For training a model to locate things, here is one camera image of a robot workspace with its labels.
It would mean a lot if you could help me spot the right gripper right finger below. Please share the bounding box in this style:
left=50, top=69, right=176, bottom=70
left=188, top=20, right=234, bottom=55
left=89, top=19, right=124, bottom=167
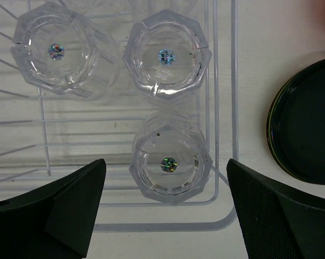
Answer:
left=226, top=159, right=325, bottom=258

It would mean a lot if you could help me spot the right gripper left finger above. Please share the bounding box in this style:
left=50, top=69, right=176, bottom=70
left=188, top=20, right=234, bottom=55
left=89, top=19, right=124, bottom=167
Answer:
left=0, top=159, right=106, bottom=258

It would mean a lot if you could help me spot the black plate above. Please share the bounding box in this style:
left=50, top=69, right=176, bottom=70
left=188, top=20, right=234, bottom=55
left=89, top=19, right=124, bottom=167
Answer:
left=272, top=59, right=325, bottom=185

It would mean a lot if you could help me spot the clear glass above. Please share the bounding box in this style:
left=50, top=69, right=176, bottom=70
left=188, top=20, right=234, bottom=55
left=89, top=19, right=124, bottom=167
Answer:
left=57, top=0, right=104, bottom=14
left=123, top=9, right=212, bottom=106
left=128, top=0, right=198, bottom=17
left=129, top=112, right=213, bottom=205
left=10, top=2, right=121, bottom=104

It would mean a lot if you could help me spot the lime green plate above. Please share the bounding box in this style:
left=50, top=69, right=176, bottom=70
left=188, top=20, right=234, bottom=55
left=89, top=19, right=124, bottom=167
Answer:
left=266, top=77, right=295, bottom=178

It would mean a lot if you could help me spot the clear plastic dish rack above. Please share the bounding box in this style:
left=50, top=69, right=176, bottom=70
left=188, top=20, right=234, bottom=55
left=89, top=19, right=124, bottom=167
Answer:
left=0, top=1, right=237, bottom=233

